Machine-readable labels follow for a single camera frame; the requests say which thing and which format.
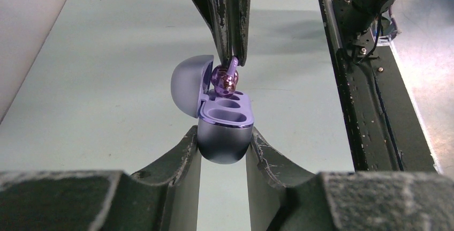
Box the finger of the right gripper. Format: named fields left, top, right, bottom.
left=227, top=0, right=251, bottom=66
left=191, top=0, right=230, bottom=67

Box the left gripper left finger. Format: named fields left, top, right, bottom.
left=1, top=126, right=201, bottom=230

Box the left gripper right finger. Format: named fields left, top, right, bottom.
left=246, top=129, right=453, bottom=230

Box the purple earbud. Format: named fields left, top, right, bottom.
left=211, top=56, right=239, bottom=98

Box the purple earbud charging case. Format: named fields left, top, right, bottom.
left=170, top=55, right=254, bottom=165

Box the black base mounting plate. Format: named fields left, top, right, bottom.
left=319, top=0, right=441, bottom=172

